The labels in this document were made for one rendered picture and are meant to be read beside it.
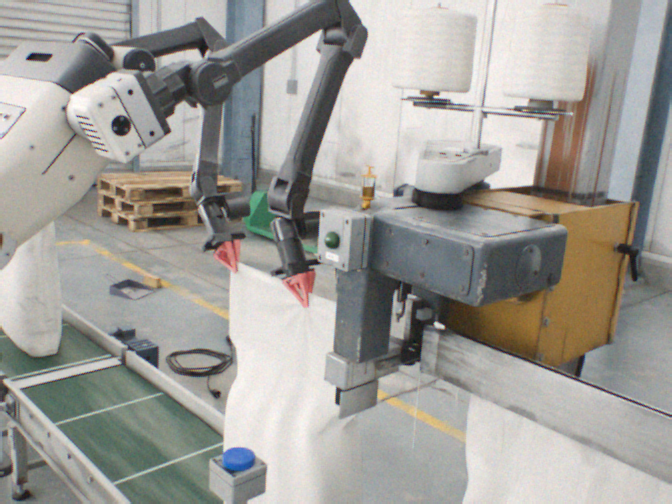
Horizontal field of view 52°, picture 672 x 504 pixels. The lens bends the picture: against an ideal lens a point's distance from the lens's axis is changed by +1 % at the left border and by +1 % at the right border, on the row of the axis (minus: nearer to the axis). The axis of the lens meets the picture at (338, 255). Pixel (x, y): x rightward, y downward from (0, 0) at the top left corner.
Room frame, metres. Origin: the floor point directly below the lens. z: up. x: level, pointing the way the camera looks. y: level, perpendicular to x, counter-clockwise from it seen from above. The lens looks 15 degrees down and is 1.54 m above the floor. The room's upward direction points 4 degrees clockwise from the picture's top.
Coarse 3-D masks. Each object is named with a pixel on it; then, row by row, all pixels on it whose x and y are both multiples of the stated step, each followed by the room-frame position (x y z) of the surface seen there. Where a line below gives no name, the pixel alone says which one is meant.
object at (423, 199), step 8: (416, 192) 1.18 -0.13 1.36; (424, 192) 1.17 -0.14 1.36; (416, 200) 1.18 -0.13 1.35; (424, 200) 1.16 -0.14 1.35; (432, 200) 1.16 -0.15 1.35; (440, 200) 1.15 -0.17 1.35; (448, 200) 1.16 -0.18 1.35; (456, 200) 1.16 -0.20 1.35; (432, 208) 1.16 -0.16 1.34; (440, 208) 1.16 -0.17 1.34; (448, 208) 1.16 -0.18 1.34; (456, 208) 1.17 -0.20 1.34
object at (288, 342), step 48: (240, 288) 1.63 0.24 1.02; (240, 336) 1.62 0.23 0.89; (288, 336) 1.47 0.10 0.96; (240, 384) 1.51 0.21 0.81; (288, 384) 1.43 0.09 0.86; (240, 432) 1.47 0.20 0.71; (288, 432) 1.35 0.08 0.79; (336, 432) 1.32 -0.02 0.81; (288, 480) 1.32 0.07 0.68; (336, 480) 1.30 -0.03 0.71
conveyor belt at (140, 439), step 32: (64, 384) 2.30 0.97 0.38; (96, 384) 2.32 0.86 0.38; (128, 384) 2.33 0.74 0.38; (64, 416) 2.07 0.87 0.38; (96, 416) 2.08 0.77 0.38; (128, 416) 2.10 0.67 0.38; (160, 416) 2.11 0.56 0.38; (192, 416) 2.13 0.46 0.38; (96, 448) 1.89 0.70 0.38; (128, 448) 1.90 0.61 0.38; (160, 448) 1.91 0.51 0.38; (192, 448) 1.93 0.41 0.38; (128, 480) 1.73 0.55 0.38; (160, 480) 1.74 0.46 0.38; (192, 480) 1.75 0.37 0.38
